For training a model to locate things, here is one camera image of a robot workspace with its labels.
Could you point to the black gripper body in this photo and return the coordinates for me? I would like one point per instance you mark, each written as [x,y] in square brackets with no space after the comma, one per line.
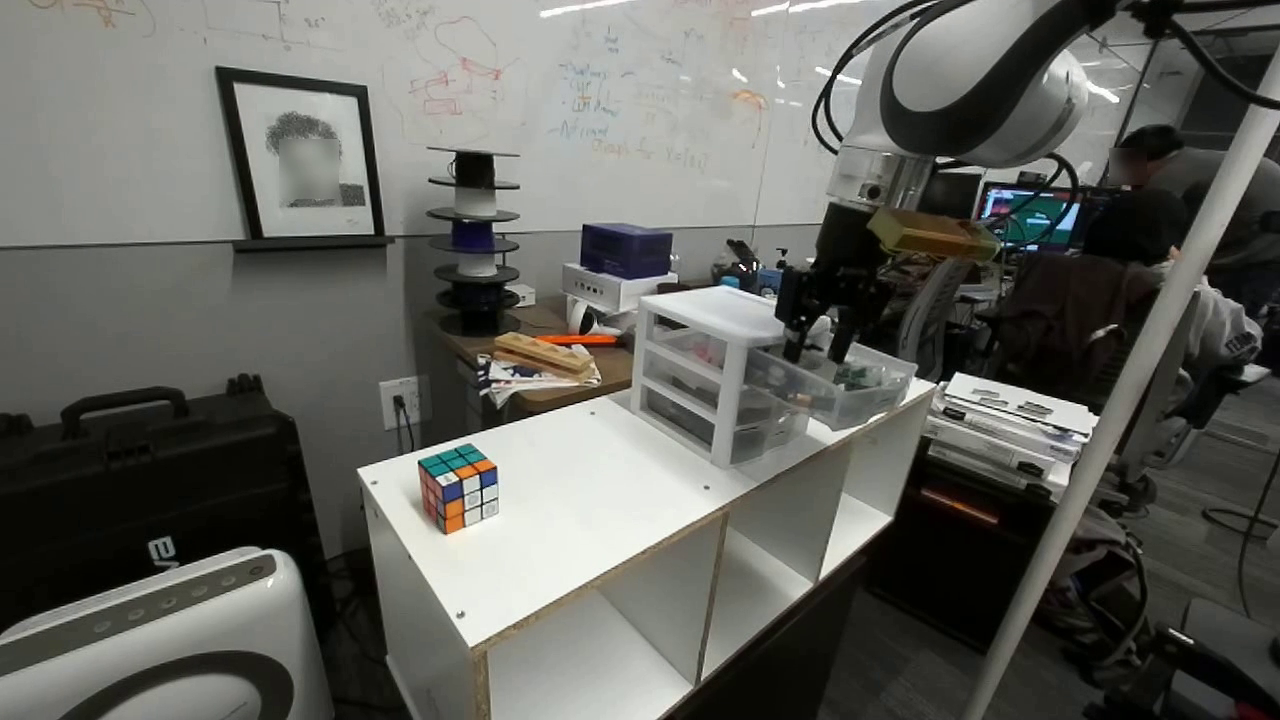
[849,244]

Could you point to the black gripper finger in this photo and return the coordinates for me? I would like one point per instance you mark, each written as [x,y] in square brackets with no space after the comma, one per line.
[796,314]
[849,323]

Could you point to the small white object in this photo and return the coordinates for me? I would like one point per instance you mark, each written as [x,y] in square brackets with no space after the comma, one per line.
[820,332]

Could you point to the clear plastic drawer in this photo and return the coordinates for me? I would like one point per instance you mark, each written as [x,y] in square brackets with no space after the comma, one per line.
[881,402]
[681,420]
[681,386]

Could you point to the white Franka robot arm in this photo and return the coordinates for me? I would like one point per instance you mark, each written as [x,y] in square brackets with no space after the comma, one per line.
[974,80]

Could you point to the purple box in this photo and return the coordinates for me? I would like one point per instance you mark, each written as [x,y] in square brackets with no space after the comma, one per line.
[627,250]

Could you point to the computer monitor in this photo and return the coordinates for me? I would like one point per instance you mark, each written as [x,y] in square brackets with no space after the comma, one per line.
[1035,218]

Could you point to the flat white box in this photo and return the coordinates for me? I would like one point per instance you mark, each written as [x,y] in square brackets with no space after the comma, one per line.
[604,285]

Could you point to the white paper stack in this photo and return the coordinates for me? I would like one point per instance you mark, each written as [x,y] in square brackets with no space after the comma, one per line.
[1020,412]

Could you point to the brown wooden desk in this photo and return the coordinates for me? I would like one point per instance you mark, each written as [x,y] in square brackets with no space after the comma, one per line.
[604,367]

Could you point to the dark jacket draped chair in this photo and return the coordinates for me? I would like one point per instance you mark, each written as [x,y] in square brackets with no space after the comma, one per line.
[1064,323]

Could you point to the tan wooden block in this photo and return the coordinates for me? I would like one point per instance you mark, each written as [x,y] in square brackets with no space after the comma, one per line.
[540,353]

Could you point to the black crate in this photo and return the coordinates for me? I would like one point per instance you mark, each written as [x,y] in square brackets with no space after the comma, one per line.
[960,574]

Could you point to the white open shelf cabinet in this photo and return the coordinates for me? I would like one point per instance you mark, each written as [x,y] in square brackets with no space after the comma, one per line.
[587,494]

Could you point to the whiteboard with writing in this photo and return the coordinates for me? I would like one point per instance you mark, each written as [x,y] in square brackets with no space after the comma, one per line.
[600,105]

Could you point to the white crumpled paper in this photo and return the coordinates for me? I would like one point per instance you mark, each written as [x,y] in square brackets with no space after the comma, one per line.
[523,386]

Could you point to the white pole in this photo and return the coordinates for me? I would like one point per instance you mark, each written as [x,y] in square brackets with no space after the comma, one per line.
[1133,386]

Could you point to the person in dark top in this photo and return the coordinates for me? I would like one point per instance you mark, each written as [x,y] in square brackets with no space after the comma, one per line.
[1154,163]

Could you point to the black spool stack tower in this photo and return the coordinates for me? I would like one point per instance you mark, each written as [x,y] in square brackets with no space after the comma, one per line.
[476,243]

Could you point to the grey floor backpack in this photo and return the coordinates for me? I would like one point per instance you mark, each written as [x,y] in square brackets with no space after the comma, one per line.
[1102,585]

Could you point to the Rubik's cube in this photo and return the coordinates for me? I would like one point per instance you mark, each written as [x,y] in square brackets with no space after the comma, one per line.
[459,489]

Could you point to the black framed picture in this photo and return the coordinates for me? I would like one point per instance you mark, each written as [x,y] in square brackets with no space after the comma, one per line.
[307,163]

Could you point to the black hard carrying case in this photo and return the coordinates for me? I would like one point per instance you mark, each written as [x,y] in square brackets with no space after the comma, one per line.
[146,494]

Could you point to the white rounded appliance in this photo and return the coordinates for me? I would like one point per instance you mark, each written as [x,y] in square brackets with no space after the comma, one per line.
[146,640]

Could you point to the white plastic drawer unit frame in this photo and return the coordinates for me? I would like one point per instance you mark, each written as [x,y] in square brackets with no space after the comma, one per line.
[704,311]

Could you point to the white wall outlet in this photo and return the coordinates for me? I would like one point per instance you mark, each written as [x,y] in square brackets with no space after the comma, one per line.
[403,402]

